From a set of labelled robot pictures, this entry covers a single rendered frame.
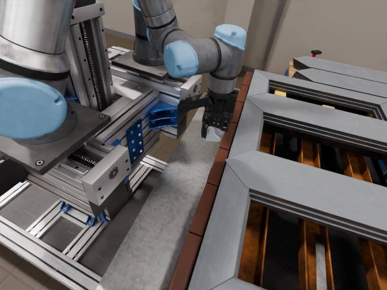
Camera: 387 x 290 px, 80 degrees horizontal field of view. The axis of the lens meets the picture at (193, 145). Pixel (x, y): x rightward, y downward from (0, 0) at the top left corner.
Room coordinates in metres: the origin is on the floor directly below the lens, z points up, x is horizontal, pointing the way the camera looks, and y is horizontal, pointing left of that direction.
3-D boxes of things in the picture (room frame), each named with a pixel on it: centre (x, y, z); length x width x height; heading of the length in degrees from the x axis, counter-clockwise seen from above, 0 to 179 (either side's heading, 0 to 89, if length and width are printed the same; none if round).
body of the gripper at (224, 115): (0.57, -0.06, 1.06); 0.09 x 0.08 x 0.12; 77
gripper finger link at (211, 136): (0.55, -0.05, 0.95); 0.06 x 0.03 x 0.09; 77
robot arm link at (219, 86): (0.57, -0.05, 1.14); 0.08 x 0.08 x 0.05
